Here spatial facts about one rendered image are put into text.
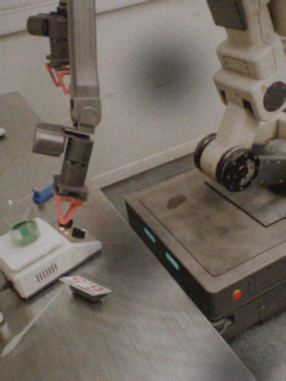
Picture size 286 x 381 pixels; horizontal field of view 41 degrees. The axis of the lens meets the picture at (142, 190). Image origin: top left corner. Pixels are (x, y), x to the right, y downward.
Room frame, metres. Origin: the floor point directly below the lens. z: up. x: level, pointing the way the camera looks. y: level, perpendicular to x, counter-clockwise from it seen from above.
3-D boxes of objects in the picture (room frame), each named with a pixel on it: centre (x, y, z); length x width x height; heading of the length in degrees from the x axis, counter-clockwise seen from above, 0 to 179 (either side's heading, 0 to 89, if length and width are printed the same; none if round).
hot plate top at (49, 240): (0.63, 0.26, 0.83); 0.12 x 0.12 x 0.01; 36
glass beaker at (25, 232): (0.64, 0.26, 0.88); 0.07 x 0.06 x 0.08; 29
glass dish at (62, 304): (0.52, 0.20, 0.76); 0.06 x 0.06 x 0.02
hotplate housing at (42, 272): (0.65, 0.24, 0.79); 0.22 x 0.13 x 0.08; 126
